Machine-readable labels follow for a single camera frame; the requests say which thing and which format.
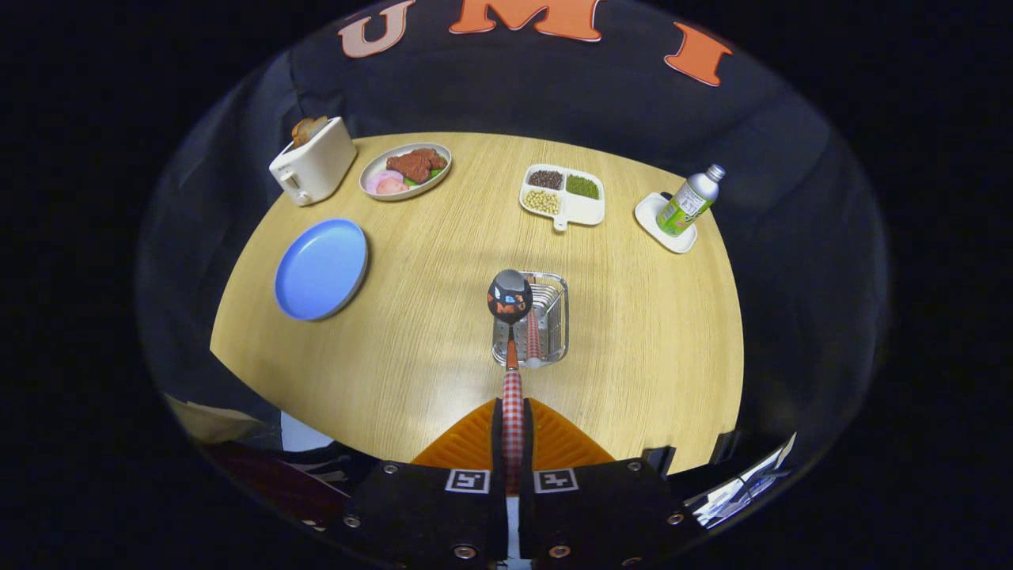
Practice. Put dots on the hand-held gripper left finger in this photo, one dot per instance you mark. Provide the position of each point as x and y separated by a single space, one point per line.
498 443

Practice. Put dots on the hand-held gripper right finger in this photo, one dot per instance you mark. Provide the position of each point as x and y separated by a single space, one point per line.
527 443

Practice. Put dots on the metal perforated basket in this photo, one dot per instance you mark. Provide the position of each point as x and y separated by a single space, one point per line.
558 332

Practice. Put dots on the white divided dish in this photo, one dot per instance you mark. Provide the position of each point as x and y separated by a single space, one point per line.
586 210

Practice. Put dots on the yellow soybeans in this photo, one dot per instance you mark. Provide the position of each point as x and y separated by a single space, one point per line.
541 201

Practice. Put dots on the blue round plate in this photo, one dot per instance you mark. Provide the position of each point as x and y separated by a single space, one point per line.
320 269

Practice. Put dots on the white square coaster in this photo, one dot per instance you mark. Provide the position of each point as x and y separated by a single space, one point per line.
650 218

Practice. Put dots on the green mung beans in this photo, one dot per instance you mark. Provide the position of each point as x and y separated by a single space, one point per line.
582 186

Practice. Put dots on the oval white plate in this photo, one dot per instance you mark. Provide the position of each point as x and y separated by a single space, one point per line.
431 188

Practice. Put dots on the dark red beans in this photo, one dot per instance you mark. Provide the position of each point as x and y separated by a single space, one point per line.
546 179

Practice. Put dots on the green lettuce leaf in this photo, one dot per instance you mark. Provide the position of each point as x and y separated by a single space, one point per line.
435 172

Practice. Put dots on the pink ham slices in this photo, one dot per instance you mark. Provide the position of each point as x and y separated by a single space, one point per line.
386 184

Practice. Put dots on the silver bottle with green label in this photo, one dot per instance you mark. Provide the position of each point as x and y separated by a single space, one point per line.
687 206

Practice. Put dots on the brown meat piece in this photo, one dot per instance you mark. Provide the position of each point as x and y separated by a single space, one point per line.
415 165

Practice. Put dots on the white toaster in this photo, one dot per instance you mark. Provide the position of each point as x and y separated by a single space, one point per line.
320 168

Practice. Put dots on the black backdrop cloth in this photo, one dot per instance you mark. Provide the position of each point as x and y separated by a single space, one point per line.
554 95

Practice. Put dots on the brown toast slice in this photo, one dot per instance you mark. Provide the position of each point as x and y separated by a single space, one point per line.
318 125
301 133

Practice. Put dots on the black table edge bracket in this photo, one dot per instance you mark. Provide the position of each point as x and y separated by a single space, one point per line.
659 459
726 446

